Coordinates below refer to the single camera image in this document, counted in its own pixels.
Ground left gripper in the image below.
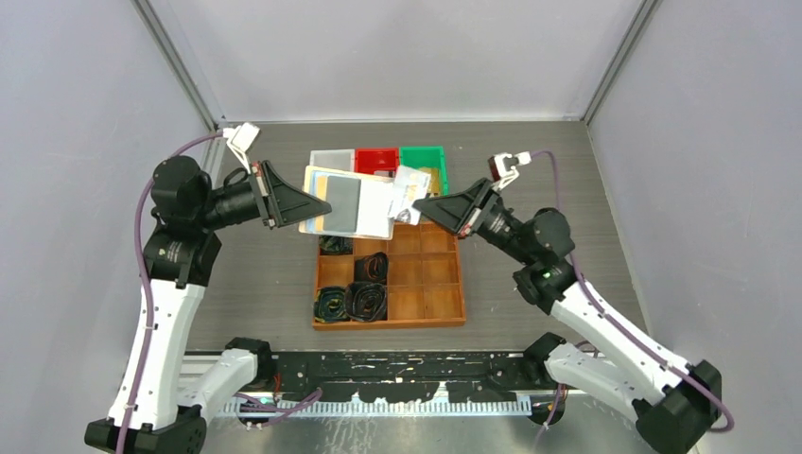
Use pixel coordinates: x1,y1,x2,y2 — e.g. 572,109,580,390
195,159,330,230

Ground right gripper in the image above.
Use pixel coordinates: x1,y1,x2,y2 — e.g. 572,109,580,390
412,177,536,265

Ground white printed credit card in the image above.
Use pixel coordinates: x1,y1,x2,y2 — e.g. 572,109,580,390
388,166,431,225

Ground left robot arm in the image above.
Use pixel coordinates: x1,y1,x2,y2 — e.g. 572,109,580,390
84,156,331,453

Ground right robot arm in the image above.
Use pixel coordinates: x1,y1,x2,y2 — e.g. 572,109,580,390
413,179,725,453

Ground gold cards in green bin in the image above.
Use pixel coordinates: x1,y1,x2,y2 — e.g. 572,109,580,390
419,167,443,197

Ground rolled belt top left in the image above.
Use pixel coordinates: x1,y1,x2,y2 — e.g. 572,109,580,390
319,236,354,255

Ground green plastic bin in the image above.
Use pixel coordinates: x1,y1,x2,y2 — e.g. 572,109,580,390
399,146,449,195

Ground white plastic bin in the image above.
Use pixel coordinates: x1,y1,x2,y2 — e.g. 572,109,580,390
309,148,356,171

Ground wooden compartment tray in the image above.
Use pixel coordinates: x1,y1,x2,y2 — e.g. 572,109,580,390
312,221,466,331

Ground red plastic bin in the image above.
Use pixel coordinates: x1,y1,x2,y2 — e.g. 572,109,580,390
355,148,400,176

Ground rolled black belt middle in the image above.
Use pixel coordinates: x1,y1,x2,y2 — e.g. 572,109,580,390
354,252,389,284

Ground rolled belt bottom left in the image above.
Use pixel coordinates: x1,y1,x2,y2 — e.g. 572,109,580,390
313,286,350,323

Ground large rolled black belt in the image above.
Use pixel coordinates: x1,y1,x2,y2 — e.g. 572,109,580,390
344,281,388,323

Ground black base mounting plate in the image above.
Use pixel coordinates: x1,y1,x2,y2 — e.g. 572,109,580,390
239,351,557,404

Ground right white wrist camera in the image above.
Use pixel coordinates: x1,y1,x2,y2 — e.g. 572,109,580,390
488,151,532,193

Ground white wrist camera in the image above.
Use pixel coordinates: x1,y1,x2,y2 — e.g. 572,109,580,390
222,122,261,174
488,151,532,193

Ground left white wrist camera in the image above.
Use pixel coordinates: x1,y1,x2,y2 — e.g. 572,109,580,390
222,122,261,174

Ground aluminium front rail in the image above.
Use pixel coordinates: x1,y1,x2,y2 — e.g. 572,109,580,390
117,350,687,418

